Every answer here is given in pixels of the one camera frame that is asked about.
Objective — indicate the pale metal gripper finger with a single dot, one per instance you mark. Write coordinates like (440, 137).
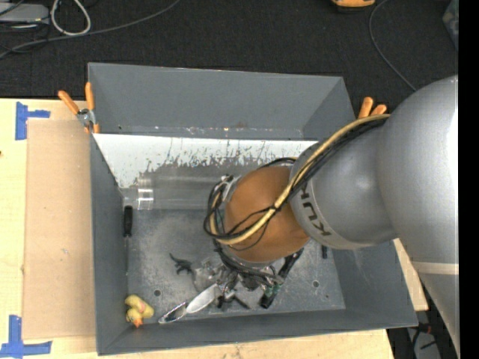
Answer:
(181, 306)
(202, 298)

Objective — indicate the black toy lizard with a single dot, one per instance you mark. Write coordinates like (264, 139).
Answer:
(182, 264)

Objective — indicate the yellow rubber duck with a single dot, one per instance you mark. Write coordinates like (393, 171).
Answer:
(137, 310)

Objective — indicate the brown cardboard board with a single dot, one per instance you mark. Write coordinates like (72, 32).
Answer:
(56, 219)

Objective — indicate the grey metal bin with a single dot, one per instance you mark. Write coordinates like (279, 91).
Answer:
(179, 99)

